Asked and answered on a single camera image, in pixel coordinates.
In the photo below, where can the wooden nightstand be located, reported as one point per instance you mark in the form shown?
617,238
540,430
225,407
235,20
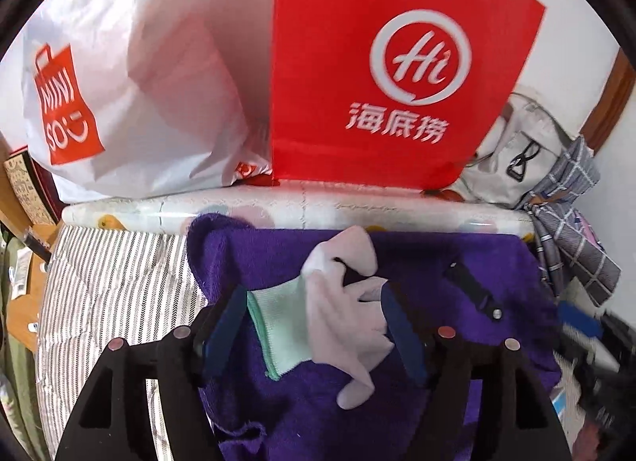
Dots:
30,312

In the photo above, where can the purple towel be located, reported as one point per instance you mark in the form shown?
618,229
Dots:
278,252

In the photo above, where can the rolled patterned white mat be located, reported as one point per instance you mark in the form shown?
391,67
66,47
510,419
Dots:
149,215

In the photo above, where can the white plastic shopping bag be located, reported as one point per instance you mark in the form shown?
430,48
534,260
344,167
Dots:
149,93

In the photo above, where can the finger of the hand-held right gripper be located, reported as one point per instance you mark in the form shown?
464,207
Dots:
579,323

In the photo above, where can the white tube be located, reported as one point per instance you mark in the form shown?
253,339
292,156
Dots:
21,272

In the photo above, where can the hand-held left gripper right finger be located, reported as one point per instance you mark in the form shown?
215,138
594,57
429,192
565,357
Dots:
403,334

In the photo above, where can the red white packet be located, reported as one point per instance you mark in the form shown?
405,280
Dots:
246,170

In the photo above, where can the grey plaid cloth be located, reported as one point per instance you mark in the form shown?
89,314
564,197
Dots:
571,222

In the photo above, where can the red paper bag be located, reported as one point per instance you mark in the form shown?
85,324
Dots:
323,68

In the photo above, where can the patterned brown book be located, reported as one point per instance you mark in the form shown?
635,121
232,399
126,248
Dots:
32,188

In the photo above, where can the white glove with green cuff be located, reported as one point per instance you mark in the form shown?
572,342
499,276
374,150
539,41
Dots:
343,322

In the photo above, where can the grey backpack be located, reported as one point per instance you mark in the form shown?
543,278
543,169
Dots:
497,173

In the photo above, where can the olive green cloth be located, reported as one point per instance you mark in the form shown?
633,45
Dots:
15,391

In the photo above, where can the wooden door frame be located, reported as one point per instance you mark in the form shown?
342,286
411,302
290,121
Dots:
608,103

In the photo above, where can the black cylinder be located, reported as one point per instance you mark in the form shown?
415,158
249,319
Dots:
38,245

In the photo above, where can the striped mattress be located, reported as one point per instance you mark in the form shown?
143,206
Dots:
109,282

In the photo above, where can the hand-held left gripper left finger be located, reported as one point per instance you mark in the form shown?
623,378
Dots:
226,334

